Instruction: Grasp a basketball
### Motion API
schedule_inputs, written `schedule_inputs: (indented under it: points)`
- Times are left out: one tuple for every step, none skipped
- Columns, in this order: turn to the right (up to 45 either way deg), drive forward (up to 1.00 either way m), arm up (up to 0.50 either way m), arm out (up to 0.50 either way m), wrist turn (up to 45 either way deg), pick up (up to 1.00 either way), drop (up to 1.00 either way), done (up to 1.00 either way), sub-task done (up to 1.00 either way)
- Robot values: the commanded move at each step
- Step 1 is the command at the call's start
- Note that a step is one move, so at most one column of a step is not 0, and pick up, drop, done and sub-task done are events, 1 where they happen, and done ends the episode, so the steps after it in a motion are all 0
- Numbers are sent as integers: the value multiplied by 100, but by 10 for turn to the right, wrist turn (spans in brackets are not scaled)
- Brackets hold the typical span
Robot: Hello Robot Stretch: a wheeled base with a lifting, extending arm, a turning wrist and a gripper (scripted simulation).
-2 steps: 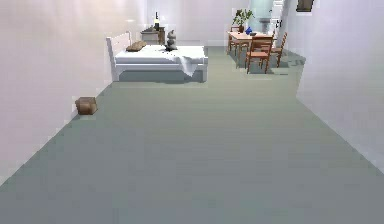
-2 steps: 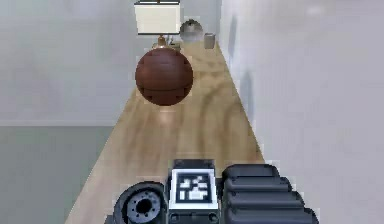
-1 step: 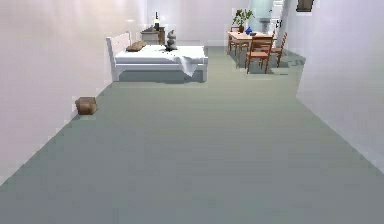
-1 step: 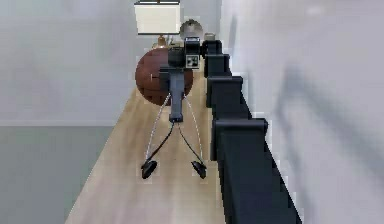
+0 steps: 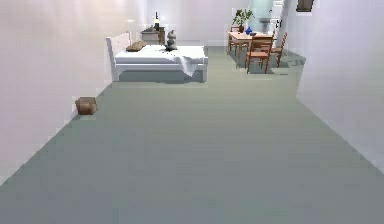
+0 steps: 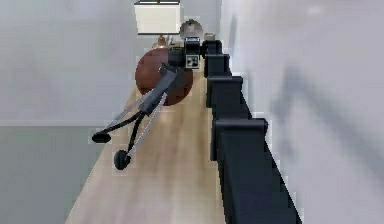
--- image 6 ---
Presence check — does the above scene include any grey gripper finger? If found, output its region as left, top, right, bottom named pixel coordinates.
left=113, top=92, right=168, bottom=171
left=91, top=89, right=158, bottom=144

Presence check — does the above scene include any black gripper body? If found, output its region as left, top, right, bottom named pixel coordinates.
left=139, top=46, right=187, bottom=117

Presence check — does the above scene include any brown basketball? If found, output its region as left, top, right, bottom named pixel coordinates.
left=134, top=47, right=195, bottom=107

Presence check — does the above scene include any light wooden table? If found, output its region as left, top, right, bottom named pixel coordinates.
left=63, top=39, right=228, bottom=224

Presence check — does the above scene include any grey round vase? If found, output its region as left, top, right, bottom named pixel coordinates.
left=179, top=19, right=205, bottom=42

